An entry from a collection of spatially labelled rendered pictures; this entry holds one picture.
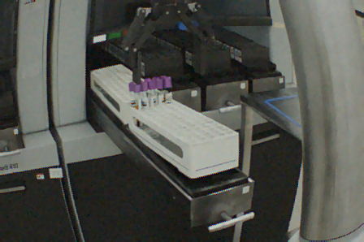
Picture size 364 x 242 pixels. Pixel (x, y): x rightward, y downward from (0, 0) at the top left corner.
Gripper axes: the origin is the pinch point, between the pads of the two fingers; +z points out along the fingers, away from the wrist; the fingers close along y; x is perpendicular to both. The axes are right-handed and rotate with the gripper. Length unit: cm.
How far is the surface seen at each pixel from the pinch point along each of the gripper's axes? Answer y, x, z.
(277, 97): 36.2, 10.9, 14.4
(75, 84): -10.9, 37.7, 11.9
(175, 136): -4.4, -12.4, 7.6
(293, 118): 31.7, -3.2, 14.3
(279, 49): 58, 38, 10
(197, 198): -5.0, -22.1, 15.7
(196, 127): 0.8, -10.1, 8.0
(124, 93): -2.3, 18.8, 10.3
